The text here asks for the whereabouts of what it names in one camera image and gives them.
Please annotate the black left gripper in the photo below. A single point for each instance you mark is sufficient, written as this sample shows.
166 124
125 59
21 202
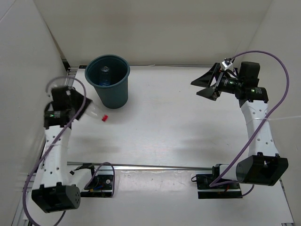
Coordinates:
81 97

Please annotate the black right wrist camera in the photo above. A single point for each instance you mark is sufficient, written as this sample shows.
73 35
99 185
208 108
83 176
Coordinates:
226 64

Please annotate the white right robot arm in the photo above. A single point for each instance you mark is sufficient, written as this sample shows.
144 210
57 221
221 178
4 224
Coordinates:
259 162

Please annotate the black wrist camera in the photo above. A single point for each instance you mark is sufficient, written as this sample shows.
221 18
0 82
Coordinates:
226 64
59 94

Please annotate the red label clear bottle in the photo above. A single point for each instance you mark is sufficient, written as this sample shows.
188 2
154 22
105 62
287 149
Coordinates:
95 112

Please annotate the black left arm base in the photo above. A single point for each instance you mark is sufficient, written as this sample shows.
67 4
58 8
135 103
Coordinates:
94 182

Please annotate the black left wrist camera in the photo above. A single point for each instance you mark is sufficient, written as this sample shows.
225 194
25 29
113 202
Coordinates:
59 94

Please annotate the blue label clear bottle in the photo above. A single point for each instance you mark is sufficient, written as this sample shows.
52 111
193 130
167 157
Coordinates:
105 76

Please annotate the aluminium table front rail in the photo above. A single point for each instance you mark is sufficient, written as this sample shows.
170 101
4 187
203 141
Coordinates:
122 166

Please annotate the dark teal plastic bin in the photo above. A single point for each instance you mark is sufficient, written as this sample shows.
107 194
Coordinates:
115 95

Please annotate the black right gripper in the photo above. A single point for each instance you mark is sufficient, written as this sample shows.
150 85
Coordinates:
205 81

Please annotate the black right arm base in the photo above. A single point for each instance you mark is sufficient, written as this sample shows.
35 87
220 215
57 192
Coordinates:
226 191

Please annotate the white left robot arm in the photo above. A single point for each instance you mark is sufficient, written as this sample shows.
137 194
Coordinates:
60 188

